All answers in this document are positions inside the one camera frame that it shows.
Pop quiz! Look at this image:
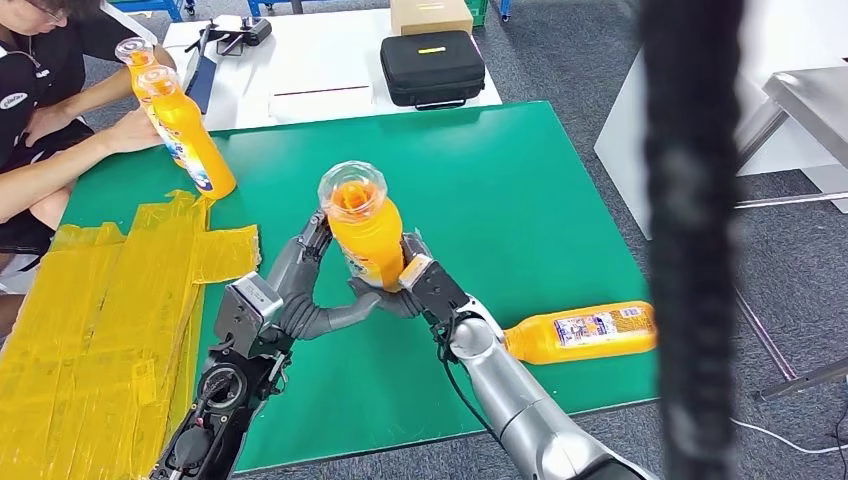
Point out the person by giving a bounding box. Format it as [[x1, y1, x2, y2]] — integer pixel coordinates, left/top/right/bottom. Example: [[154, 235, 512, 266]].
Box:
[[0, 0, 177, 339]]

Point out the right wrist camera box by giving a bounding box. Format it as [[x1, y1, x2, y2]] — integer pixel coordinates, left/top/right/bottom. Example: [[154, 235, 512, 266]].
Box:
[[397, 253, 475, 326]]

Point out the person's left hand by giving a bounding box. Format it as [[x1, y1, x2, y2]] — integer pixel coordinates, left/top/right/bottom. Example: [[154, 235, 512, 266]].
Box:
[[23, 105, 75, 148]]

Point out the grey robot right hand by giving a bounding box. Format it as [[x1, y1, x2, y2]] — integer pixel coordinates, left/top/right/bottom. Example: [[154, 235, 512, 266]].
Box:
[[347, 233, 439, 321]]

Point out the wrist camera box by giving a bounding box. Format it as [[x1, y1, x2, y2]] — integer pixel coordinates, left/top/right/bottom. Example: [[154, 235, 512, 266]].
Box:
[[397, 253, 475, 326], [213, 271, 285, 359]]

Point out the yellow taped plastic sheet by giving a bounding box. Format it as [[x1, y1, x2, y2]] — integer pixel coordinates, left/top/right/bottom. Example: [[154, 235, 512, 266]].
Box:
[[0, 190, 261, 480]]

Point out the black zip case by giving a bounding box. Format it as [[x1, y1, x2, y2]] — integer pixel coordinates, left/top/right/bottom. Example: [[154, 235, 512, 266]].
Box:
[[379, 30, 487, 111]]

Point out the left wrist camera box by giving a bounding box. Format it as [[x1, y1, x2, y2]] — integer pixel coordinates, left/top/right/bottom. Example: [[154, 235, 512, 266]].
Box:
[[213, 271, 285, 359]]

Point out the black handheld device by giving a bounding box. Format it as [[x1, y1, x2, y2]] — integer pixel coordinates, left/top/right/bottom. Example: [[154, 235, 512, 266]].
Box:
[[183, 17, 273, 58]]

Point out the black blurred hanging cable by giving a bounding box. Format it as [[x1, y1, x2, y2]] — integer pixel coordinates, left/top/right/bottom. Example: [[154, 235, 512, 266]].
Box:
[[639, 0, 747, 480]]

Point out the white floor cable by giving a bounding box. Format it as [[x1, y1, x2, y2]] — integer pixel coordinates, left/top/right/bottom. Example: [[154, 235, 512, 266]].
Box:
[[731, 417, 848, 458]]

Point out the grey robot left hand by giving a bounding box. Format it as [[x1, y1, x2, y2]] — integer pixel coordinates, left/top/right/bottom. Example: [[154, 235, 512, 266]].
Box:
[[268, 210, 384, 342]]

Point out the orange detergent bottle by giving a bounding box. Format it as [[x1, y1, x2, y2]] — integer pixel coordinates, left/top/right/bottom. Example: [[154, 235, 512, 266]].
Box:
[[113, 37, 190, 170], [501, 301, 658, 366], [316, 160, 407, 294], [134, 64, 238, 201]]

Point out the white panel board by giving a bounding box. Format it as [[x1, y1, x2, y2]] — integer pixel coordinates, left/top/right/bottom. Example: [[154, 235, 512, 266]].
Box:
[[592, 0, 848, 241]]

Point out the dark blue flat board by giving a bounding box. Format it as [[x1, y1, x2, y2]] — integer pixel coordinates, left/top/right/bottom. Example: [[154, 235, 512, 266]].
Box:
[[187, 56, 218, 118]]

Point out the person's right hand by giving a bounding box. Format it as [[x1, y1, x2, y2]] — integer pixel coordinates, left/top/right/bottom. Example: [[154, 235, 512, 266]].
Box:
[[99, 109, 164, 155]]

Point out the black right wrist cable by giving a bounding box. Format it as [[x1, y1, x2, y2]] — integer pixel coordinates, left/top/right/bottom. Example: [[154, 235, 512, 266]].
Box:
[[433, 311, 505, 446]]

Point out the cardboard box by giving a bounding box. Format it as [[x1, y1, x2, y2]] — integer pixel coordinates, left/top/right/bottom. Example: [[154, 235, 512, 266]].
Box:
[[389, 0, 474, 37]]

